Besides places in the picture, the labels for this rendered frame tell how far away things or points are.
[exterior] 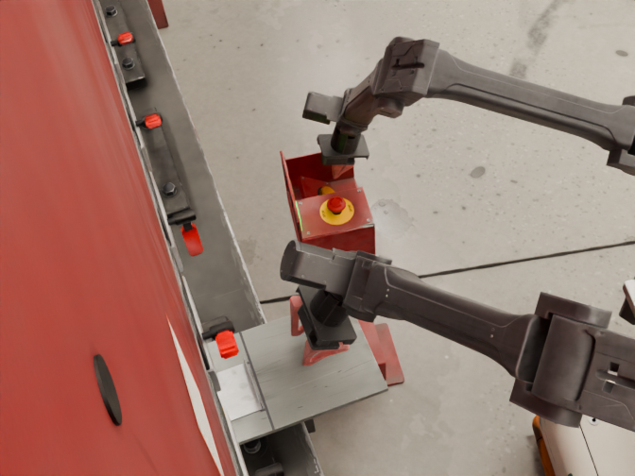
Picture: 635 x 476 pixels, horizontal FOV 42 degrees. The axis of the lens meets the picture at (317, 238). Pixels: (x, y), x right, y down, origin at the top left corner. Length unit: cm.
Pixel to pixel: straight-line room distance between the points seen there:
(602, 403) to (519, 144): 224
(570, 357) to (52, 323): 63
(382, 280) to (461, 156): 189
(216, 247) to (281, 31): 188
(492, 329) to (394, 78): 48
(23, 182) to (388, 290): 83
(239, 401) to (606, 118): 68
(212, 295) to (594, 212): 157
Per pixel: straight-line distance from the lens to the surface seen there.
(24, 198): 19
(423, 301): 94
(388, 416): 236
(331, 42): 331
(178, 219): 118
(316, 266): 110
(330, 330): 120
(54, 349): 17
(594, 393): 76
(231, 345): 98
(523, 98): 119
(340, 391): 128
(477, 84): 118
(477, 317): 86
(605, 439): 209
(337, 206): 172
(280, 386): 130
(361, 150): 175
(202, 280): 157
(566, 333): 76
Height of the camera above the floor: 216
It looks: 54 degrees down
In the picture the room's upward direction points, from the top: 7 degrees counter-clockwise
